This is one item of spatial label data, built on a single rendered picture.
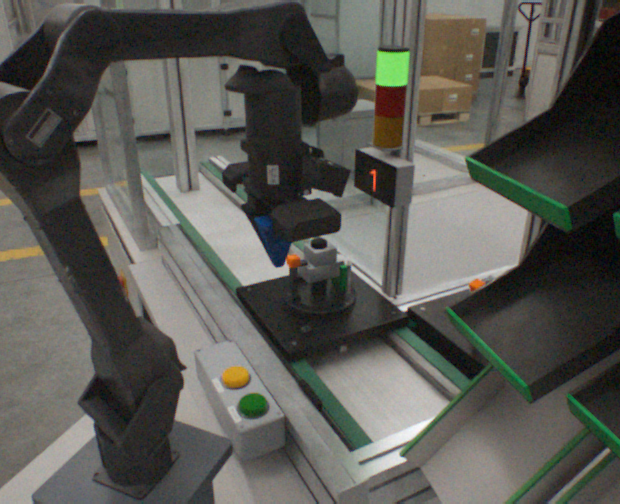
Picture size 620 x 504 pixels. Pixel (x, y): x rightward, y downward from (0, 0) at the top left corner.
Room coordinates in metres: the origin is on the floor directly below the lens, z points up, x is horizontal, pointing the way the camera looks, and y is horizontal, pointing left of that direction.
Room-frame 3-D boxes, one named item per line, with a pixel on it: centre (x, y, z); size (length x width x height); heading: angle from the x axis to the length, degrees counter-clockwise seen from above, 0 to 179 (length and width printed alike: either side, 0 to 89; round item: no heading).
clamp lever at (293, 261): (0.87, 0.02, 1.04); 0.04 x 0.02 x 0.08; 118
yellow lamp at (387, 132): (0.92, -0.13, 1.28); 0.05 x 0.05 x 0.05
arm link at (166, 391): (0.42, 0.18, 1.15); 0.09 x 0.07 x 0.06; 47
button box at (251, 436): (0.67, 0.12, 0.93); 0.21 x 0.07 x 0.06; 28
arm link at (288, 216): (0.56, 0.04, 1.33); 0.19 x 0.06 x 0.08; 27
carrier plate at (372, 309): (0.89, -0.01, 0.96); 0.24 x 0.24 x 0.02; 28
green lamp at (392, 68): (0.92, -0.13, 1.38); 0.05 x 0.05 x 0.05
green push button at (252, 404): (0.61, 0.08, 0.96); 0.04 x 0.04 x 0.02
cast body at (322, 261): (0.89, -0.02, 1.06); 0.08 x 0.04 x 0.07; 118
